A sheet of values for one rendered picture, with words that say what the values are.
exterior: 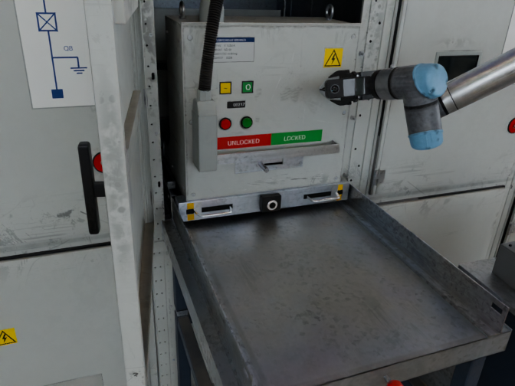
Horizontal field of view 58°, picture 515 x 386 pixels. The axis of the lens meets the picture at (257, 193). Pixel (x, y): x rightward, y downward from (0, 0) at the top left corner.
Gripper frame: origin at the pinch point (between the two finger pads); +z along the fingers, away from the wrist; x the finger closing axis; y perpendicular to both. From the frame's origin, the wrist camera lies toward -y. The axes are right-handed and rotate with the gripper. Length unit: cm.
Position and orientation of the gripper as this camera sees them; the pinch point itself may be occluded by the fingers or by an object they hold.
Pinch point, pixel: (320, 89)
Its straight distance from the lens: 131.6
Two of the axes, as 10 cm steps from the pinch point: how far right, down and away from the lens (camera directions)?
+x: -1.1, -9.7, -2.3
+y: 8.2, -2.2, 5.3
